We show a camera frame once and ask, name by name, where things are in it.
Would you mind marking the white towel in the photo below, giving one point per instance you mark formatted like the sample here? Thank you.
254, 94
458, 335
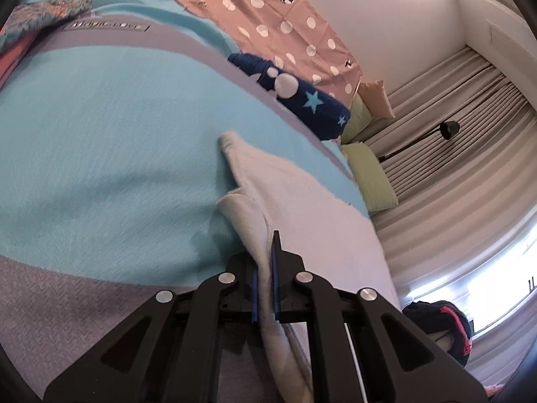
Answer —
302, 201

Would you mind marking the green pillow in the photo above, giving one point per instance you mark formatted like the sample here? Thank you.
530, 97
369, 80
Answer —
356, 119
371, 176

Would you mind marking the turquoise grey bed blanket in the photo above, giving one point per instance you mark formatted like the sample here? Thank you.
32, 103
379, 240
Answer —
105, 134

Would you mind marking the pink polka-dot sheet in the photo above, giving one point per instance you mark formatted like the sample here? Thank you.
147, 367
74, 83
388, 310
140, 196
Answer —
268, 12

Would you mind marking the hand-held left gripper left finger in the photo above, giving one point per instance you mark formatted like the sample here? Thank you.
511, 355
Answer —
254, 298

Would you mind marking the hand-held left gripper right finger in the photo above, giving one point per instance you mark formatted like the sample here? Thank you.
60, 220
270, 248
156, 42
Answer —
275, 285

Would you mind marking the navy star fleece blanket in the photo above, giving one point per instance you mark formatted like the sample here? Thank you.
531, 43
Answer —
302, 100

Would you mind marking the orange cloth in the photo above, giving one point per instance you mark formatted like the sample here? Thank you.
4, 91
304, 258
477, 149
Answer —
12, 58

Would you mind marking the beige pillow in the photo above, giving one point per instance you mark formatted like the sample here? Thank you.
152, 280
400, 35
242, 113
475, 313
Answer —
377, 96

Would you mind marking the patterned quilt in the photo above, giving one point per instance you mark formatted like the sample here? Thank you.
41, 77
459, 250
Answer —
37, 16

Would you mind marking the black floor lamp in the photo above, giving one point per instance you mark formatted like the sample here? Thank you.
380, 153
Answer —
449, 129

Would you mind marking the grey striped curtain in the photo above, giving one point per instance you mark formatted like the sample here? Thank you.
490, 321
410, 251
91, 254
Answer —
440, 201

